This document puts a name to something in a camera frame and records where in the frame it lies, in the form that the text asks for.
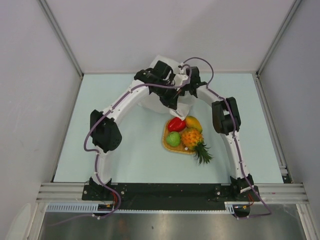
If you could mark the left aluminium corner post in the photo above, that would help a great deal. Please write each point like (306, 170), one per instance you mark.
(48, 13)

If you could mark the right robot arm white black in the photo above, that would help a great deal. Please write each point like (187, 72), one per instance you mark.
(226, 122)

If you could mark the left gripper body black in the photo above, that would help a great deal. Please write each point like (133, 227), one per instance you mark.
(167, 95)

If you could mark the woven bamboo tray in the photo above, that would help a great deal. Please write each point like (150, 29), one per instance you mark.
(180, 148)

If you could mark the fake green fruit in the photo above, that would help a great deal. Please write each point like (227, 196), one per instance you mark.
(173, 139)

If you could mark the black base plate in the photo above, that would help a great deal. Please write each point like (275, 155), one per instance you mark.
(178, 196)

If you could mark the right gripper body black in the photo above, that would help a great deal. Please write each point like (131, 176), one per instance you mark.
(185, 88)

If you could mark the right aluminium side rail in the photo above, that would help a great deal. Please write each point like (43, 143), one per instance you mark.
(277, 146)

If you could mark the fake red bell pepper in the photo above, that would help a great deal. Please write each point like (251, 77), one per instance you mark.
(176, 125)

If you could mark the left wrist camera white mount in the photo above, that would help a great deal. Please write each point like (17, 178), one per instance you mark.
(180, 80)

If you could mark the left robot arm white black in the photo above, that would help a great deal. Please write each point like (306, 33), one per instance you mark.
(104, 135)

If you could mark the right aluminium corner post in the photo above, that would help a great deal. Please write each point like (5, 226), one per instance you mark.
(279, 35)

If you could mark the white slotted cable duct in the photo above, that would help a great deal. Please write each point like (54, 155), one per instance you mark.
(97, 208)

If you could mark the fake pineapple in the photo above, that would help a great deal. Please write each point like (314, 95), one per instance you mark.
(193, 139)

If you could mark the aluminium corner post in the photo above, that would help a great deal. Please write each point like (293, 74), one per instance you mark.
(48, 13)
(279, 35)

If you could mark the aluminium front rail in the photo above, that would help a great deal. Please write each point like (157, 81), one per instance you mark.
(273, 193)

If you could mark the fake mango yellow green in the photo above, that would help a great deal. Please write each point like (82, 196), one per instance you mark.
(192, 122)

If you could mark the white plastic bag lemon print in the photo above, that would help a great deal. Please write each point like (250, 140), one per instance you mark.
(184, 102)

